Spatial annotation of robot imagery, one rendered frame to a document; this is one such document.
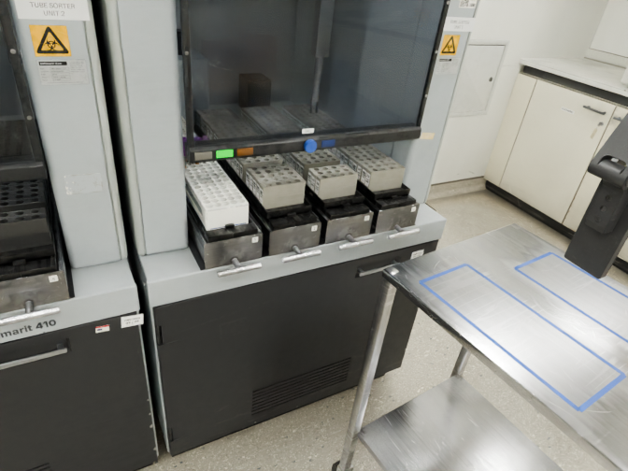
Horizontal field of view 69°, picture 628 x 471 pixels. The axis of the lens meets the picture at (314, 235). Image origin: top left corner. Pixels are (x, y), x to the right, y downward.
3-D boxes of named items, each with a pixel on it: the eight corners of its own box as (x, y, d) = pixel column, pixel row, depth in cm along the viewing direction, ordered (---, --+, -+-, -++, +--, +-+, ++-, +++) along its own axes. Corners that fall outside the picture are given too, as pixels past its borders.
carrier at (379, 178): (397, 184, 129) (401, 164, 126) (401, 187, 128) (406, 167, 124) (363, 189, 124) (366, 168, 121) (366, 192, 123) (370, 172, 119)
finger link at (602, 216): (649, 164, 28) (621, 169, 27) (612, 232, 31) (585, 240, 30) (627, 154, 29) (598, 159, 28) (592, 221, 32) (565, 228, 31)
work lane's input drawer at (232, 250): (143, 151, 150) (140, 125, 145) (185, 148, 156) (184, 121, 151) (210, 282, 98) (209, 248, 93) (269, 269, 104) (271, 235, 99)
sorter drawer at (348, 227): (232, 143, 164) (233, 119, 159) (267, 140, 170) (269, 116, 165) (333, 254, 111) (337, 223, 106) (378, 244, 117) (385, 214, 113)
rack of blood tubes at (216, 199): (174, 178, 122) (172, 156, 119) (210, 173, 127) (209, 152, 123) (206, 235, 101) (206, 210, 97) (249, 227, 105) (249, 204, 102)
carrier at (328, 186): (351, 191, 122) (354, 170, 119) (355, 194, 121) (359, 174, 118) (313, 196, 117) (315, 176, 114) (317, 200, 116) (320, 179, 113)
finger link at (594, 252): (654, 192, 29) (648, 192, 29) (605, 278, 33) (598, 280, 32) (610, 171, 31) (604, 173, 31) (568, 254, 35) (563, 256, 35)
